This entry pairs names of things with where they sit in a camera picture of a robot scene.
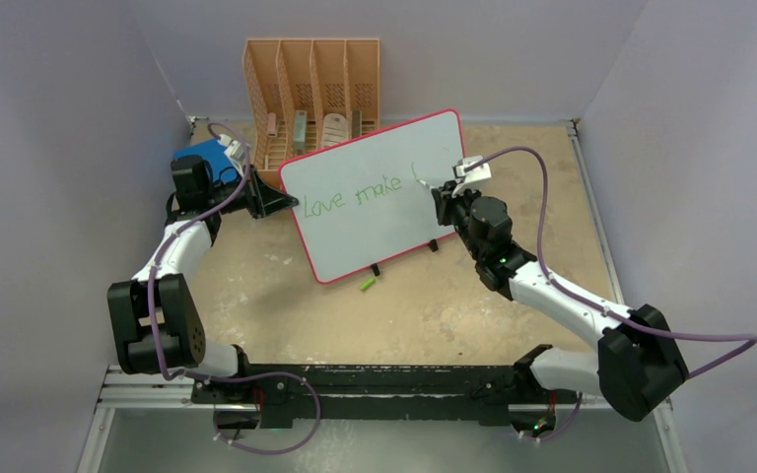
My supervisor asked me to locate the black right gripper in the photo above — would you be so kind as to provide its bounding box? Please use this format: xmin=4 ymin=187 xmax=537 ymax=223
xmin=433 ymin=180 xmax=486 ymax=261

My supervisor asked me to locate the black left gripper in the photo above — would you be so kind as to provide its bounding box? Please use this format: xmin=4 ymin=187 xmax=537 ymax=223
xmin=204 ymin=165 xmax=297 ymax=220

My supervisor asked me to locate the green whiteboard marker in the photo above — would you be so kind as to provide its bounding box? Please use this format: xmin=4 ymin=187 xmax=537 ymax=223
xmin=416 ymin=179 xmax=437 ymax=191

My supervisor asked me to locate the green marker cap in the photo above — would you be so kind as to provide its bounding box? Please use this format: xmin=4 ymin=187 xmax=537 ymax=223
xmin=359 ymin=278 xmax=377 ymax=292

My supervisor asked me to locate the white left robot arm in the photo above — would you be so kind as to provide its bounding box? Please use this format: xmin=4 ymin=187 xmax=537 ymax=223
xmin=106 ymin=155 xmax=299 ymax=403

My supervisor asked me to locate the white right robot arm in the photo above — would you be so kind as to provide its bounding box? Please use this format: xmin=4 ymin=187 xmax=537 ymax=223
xmin=429 ymin=181 xmax=690 ymax=421

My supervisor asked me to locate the pink-framed whiteboard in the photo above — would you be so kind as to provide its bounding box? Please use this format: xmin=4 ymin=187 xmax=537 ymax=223
xmin=278 ymin=109 xmax=466 ymax=284

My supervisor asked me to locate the orange plastic file organizer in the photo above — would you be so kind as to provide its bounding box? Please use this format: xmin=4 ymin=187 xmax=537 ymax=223
xmin=242 ymin=37 xmax=381 ymax=179

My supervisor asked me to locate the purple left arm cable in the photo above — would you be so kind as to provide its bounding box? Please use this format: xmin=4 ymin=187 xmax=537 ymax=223
xmin=146 ymin=121 xmax=321 ymax=380

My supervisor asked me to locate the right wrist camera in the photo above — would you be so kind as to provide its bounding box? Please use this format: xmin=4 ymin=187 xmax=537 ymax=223
xmin=451 ymin=156 xmax=492 ymax=197

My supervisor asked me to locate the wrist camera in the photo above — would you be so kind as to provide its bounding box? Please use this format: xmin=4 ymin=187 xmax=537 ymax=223
xmin=217 ymin=134 xmax=244 ymax=169
xmin=451 ymin=156 xmax=492 ymax=197

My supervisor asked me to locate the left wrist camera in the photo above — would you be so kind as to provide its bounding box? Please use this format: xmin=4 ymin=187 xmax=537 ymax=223
xmin=217 ymin=134 xmax=244 ymax=169

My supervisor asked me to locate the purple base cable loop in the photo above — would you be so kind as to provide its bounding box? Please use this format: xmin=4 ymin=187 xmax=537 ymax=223
xmin=211 ymin=372 xmax=322 ymax=457

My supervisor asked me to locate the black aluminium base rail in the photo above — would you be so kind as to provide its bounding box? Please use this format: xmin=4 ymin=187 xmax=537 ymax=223
xmin=94 ymin=362 xmax=673 ymax=433

